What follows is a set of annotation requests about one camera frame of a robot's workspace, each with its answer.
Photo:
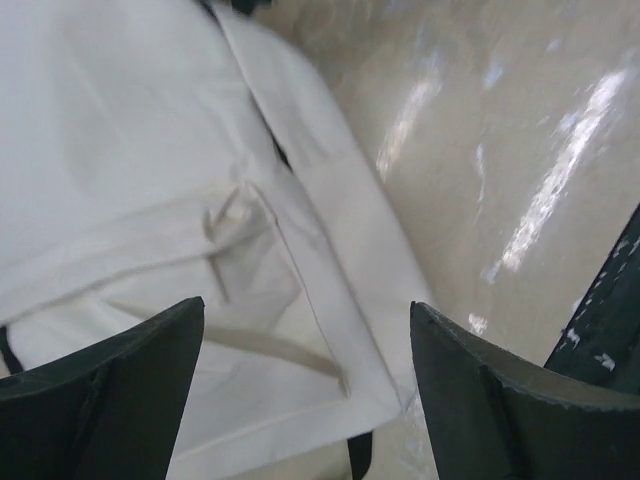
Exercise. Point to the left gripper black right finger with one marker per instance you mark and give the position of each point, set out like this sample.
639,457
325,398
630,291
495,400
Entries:
491,414

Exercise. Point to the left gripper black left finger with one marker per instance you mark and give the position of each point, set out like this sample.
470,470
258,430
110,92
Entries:
108,411

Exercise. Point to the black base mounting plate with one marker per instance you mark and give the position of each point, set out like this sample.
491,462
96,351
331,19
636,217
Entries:
600,345

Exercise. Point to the beige canvas backpack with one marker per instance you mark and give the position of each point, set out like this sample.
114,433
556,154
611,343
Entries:
153,151

